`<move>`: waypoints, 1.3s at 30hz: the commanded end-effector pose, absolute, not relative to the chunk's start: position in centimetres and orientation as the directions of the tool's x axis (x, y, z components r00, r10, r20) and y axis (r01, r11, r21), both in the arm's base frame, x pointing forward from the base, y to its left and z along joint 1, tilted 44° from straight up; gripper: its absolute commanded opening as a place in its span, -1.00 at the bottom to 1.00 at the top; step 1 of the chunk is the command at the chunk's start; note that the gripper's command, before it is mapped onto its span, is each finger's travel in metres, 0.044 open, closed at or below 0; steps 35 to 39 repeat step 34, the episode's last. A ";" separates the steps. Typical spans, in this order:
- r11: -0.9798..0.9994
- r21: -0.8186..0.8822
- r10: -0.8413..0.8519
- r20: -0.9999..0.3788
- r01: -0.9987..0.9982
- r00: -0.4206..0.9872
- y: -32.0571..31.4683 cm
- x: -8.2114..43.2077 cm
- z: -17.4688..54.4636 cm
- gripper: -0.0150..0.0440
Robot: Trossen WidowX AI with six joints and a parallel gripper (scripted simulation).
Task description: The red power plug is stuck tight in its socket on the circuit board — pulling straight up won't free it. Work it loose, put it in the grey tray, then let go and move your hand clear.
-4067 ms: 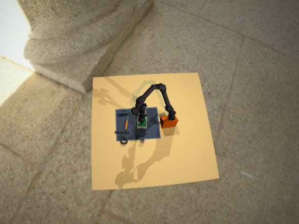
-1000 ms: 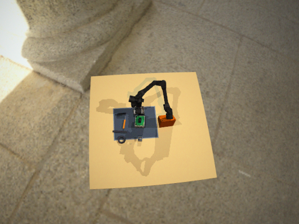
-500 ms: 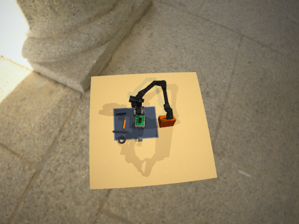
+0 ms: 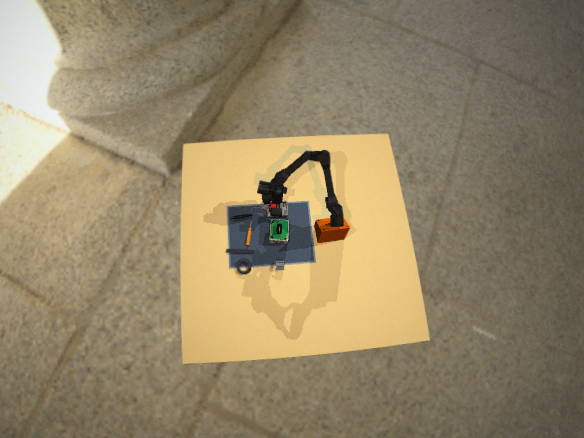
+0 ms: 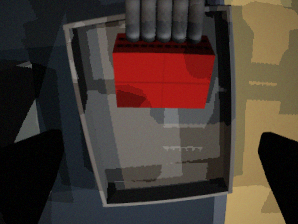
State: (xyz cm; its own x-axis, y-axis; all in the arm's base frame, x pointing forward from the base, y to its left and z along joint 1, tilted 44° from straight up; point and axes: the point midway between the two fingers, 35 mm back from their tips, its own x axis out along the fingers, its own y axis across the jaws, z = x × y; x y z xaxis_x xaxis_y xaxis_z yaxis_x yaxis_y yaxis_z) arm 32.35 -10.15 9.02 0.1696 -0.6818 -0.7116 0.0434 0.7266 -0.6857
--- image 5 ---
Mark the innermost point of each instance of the grey tray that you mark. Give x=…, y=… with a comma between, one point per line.
x=149, y=147

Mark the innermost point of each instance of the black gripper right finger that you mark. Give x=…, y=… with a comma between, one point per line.
x=279, y=158

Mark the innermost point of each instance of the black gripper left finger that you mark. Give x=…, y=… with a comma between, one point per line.
x=28, y=170

